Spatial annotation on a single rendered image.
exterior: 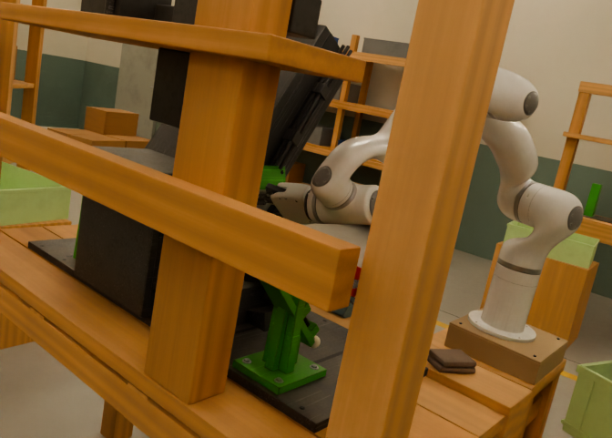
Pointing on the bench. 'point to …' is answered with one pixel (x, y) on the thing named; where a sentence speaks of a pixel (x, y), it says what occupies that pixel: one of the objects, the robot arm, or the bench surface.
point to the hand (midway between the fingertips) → (265, 204)
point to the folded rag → (451, 361)
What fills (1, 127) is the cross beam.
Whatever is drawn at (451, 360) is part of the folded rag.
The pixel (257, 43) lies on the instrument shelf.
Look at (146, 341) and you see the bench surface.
